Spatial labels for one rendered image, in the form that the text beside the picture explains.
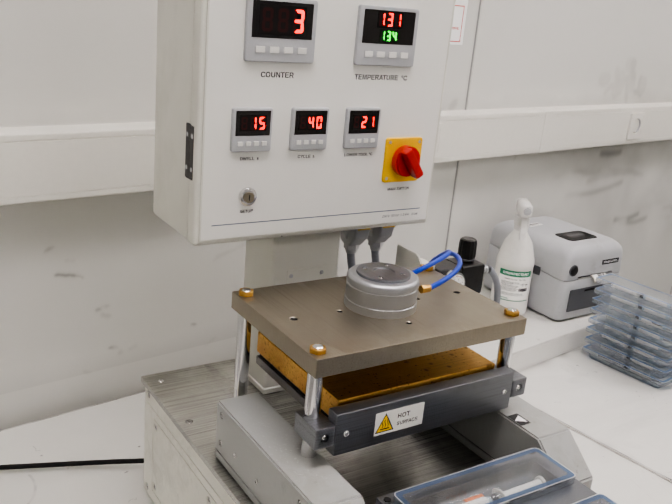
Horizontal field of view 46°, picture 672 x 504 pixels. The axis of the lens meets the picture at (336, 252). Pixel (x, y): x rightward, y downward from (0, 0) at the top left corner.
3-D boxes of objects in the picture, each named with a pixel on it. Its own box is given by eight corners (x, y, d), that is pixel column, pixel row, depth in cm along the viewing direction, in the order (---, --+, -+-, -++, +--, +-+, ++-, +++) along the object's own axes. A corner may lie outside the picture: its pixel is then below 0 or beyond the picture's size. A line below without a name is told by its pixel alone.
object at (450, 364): (255, 363, 90) (260, 285, 87) (408, 333, 102) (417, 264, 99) (336, 437, 77) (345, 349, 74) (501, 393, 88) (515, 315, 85)
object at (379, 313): (205, 343, 94) (209, 239, 90) (411, 308, 110) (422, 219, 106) (308, 446, 75) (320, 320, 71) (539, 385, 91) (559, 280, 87)
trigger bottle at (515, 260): (486, 301, 178) (503, 194, 171) (522, 305, 178) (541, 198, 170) (490, 316, 170) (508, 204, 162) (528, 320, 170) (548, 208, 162)
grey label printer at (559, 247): (478, 286, 187) (489, 218, 182) (536, 276, 198) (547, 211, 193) (559, 326, 168) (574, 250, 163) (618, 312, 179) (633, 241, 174)
